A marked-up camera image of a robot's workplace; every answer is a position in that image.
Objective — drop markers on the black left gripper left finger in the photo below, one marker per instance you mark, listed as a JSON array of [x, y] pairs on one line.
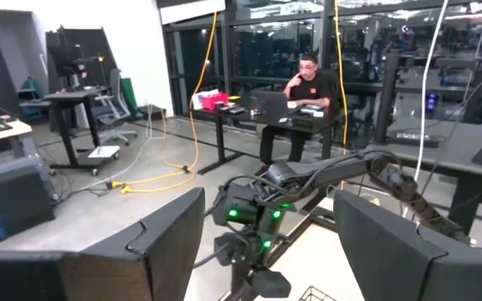
[[98, 276]]

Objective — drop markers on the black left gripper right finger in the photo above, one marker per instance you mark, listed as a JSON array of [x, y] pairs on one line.
[[391, 267]]

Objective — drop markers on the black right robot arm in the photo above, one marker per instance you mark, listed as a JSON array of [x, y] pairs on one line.
[[329, 169]]

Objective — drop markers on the black computer tower blue lights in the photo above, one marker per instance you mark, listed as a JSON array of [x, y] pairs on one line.
[[15, 205]]

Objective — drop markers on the black power strip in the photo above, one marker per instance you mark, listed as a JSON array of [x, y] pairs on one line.
[[412, 139]]

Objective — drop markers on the grey office chair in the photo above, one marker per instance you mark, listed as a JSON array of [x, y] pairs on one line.
[[115, 104]]

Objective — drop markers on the wooden workbench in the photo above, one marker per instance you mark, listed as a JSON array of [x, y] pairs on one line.
[[2, 131]]

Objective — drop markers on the black office desk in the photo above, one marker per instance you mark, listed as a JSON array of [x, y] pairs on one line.
[[245, 115]]

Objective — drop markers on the green board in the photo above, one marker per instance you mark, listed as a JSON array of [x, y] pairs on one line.
[[129, 96]]

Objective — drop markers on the black standing desk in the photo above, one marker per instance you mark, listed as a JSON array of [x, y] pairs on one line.
[[73, 95]]

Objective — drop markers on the dark laptop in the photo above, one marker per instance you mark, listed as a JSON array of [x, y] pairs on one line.
[[271, 104]]

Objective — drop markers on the red box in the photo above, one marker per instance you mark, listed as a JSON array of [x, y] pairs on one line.
[[215, 101]]

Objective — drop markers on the person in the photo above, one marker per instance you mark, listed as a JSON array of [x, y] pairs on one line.
[[312, 90]]

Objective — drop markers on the black monitor equipment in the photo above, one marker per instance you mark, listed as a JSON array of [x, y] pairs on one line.
[[63, 58]]

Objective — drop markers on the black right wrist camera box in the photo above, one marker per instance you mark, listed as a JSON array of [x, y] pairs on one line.
[[271, 284]]

